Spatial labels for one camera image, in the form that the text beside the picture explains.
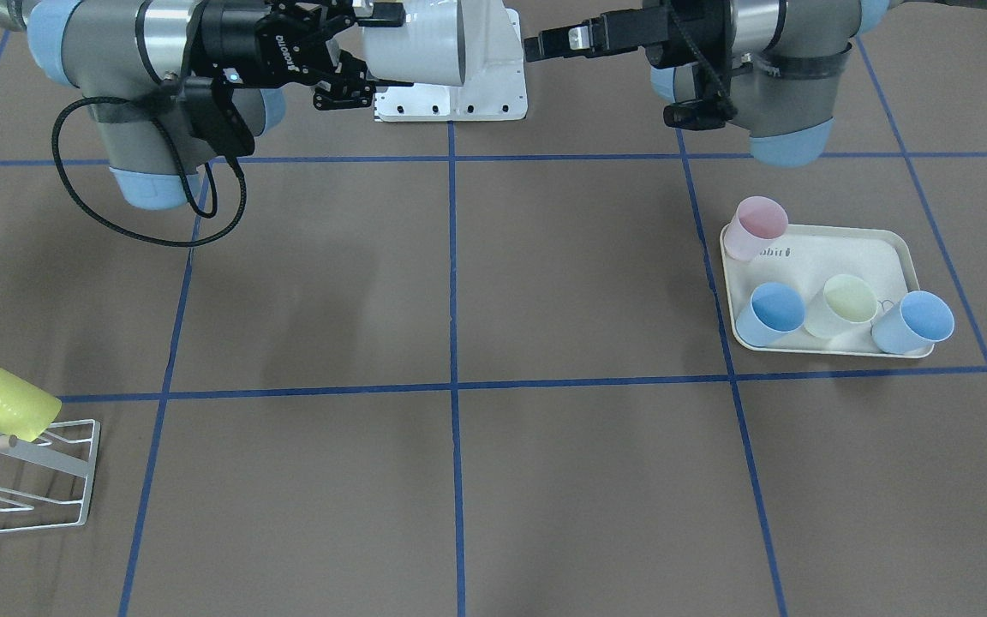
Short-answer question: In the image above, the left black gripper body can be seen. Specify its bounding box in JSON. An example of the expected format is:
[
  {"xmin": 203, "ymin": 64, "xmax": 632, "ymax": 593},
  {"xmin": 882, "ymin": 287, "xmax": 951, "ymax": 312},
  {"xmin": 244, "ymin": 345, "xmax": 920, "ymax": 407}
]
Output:
[{"xmin": 601, "ymin": 1, "xmax": 735, "ymax": 69}]

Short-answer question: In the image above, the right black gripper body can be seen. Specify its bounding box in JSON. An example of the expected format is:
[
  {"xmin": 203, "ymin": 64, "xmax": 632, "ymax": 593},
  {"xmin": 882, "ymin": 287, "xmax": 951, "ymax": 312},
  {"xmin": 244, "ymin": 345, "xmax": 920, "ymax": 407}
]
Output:
[{"xmin": 194, "ymin": 1, "xmax": 374, "ymax": 111}]

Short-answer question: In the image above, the grey cup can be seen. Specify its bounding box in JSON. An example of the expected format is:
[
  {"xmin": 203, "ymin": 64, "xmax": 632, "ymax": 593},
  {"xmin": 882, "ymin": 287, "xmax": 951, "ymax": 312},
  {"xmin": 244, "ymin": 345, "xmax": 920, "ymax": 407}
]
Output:
[{"xmin": 362, "ymin": 1, "xmax": 466, "ymax": 87}]

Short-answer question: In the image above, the bright yellow cup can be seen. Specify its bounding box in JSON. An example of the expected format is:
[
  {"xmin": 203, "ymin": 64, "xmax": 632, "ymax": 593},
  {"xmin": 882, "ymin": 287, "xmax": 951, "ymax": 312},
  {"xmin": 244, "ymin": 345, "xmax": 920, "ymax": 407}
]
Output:
[{"xmin": 0, "ymin": 367, "xmax": 63, "ymax": 442}]

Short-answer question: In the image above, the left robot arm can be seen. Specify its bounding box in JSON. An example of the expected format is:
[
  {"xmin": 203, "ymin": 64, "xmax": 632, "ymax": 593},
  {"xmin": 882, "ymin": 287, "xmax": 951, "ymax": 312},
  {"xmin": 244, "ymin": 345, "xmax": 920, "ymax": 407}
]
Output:
[{"xmin": 523, "ymin": 1, "xmax": 896, "ymax": 168}]

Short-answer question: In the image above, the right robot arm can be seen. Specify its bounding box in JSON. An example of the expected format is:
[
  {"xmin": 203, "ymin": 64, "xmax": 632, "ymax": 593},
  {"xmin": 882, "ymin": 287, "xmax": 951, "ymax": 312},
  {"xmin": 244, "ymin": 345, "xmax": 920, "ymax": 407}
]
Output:
[{"xmin": 0, "ymin": 1, "xmax": 408, "ymax": 210}]

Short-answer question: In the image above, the pink cup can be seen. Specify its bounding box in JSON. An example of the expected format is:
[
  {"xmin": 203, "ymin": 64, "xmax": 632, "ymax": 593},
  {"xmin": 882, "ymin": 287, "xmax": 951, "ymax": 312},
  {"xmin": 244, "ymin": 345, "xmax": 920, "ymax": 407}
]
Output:
[{"xmin": 721, "ymin": 195, "xmax": 790, "ymax": 261}]

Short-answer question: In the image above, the light blue cup rear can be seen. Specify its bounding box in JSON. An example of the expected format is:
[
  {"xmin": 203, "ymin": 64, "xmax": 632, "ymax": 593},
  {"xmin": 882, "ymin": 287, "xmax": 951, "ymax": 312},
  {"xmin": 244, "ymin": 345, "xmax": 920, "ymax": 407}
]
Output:
[
  {"xmin": 735, "ymin": 282, "xmax": 806, "ymax": 347},
  {"xmin": 872, "ymin": 291, "xmax": 956, "ymax": 355}
]

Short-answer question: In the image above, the pale yellow-green cup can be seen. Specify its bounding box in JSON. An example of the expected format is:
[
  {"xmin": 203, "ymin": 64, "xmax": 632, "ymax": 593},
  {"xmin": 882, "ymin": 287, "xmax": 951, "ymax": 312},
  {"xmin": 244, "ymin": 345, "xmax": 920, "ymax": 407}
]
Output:
[{"xmin": 803, "ymin": 274, "xmax": 880, "ymax": 339}]

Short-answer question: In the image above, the cream plastic tray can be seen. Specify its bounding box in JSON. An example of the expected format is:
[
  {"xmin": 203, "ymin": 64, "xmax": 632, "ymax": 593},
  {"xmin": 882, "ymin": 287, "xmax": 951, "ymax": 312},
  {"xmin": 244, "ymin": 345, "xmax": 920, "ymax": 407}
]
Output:
[{"xmin": 718, "ymin": 224, "xmax": 935, "ymax": 359}]

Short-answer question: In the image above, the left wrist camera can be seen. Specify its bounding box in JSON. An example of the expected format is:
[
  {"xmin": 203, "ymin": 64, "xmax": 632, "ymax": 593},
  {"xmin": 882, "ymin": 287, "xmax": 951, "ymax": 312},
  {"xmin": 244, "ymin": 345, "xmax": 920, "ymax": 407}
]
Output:
[{"xmin": 662, "ymin": 98, "xmax": 738, "ymax": 130}]

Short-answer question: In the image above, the white pedestal column base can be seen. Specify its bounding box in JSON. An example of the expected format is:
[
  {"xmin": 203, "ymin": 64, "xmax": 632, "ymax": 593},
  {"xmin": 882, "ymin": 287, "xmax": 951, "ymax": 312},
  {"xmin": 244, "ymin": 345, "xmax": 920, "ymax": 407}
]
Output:
[{"xmin": 374, "ymin": 1, "xmax": 529, "ymax": 123}]

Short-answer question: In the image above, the white wire cup rack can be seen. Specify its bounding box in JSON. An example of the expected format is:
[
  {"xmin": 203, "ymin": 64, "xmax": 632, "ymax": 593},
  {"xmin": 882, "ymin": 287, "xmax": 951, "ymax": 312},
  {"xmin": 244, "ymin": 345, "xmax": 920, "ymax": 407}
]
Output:
[{"xmin": 0, "ymin": 419, "xmax": 102, "ymax": 535}]

